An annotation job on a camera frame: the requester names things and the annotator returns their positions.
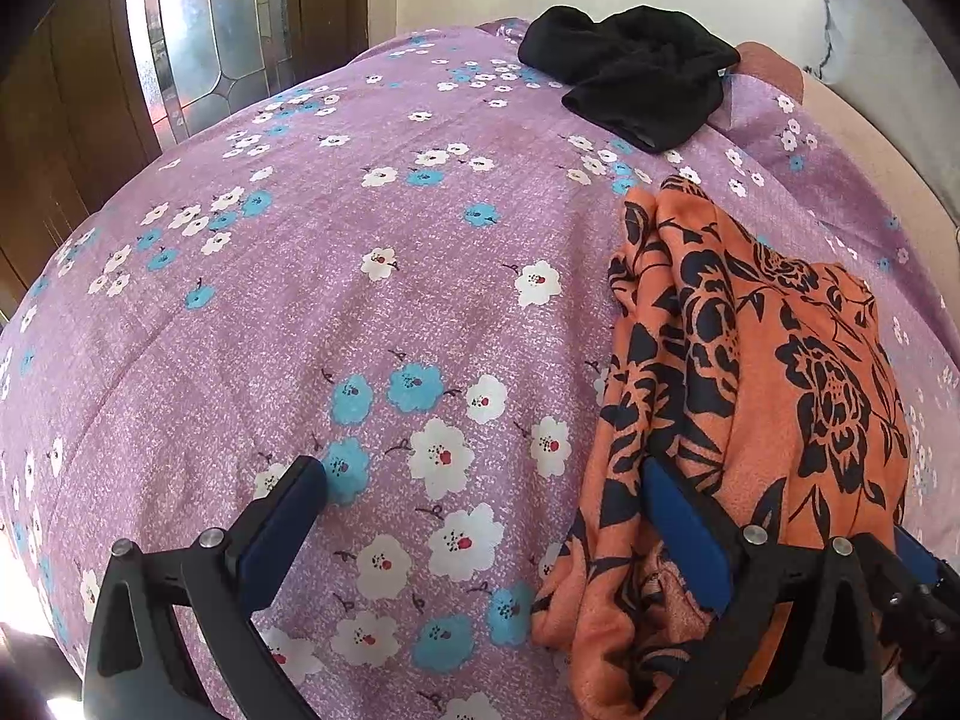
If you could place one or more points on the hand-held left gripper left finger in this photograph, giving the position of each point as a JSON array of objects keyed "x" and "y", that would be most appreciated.
[{"x": 289, "y": 510}]

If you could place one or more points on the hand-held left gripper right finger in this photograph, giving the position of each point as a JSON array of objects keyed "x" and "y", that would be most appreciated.
[{"x": 690, "y": 532}]

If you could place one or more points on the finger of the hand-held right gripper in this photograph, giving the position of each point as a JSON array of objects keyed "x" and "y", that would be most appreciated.
[{"x": 921, "y": 551}]

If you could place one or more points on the orange black floral garment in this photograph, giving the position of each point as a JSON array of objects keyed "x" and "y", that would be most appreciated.
[{"x": 787, "y": 360}]

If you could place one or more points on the purple floral bedsheet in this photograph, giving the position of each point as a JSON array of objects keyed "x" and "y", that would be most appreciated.
[{"x": 337, "y": 315}]

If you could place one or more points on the pink mattress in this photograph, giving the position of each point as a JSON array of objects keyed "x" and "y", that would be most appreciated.
[{"x": 862, "y": 135}]

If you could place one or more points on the black cloth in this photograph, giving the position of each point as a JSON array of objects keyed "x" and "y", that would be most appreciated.
[{"x": 630, "y": 67}]

